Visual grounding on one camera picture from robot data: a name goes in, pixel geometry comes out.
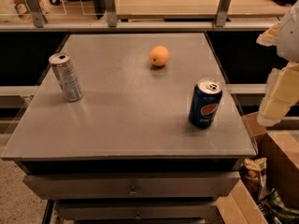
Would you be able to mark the green snack bag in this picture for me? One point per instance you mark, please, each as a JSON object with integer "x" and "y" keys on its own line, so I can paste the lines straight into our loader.
{"x": 275, "y": 211}

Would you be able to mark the right metal bracket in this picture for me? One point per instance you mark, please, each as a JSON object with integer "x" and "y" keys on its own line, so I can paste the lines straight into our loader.
{"x": 222, "y": 13}

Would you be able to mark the brown snack bag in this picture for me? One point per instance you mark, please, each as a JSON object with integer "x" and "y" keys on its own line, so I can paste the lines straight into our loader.
{"x": 254, "y": 176}

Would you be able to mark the blue pepsi can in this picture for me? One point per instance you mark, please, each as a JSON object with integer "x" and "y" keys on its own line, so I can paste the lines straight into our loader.
{"x": 206, "y": 98}

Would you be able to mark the upper cabinet drawer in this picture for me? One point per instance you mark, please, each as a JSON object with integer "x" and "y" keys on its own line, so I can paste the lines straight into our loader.
{"x": 149, "y": 185}

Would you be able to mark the orange labelled bottle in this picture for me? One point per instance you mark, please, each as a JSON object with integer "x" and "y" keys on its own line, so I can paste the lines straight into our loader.
{"x": 18, "y": 0}

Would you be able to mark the silver soda can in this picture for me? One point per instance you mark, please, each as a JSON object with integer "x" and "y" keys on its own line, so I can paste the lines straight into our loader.
{"x": 66, "y": 75}

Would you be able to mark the left metal bracket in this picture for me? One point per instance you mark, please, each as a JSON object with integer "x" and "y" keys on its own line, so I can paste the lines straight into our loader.
{"x": 38, "y": 17}

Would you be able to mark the grey drawer cabinet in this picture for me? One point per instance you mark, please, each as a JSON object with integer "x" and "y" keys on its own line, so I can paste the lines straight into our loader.
{"x": 133, "y": 116}

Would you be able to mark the cabinet drawer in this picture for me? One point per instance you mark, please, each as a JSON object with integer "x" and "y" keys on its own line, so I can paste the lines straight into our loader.
{"x": 135, "y": 210}
{"x": 149, "y": 185}

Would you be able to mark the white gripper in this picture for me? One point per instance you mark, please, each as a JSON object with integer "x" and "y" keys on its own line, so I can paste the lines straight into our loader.
{"x": 289, "y": 39}

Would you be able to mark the orange fruit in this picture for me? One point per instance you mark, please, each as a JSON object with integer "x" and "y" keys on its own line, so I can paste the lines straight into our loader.
{"x": 159, "y": 56}

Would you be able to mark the metal bracket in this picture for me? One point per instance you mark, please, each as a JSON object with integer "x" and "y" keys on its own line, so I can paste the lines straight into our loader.
{"x": 112, "y": 18}
{"x": 38, "y": 17}
{"x": 222, "y": 13}

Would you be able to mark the middle metal bracket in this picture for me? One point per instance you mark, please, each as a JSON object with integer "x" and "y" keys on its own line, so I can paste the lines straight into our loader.
{"x": 112, "y": 18}

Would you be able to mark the lower cabinet drawer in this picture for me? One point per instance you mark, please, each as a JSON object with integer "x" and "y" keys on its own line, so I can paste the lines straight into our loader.
{"x": 135, "y": 210}

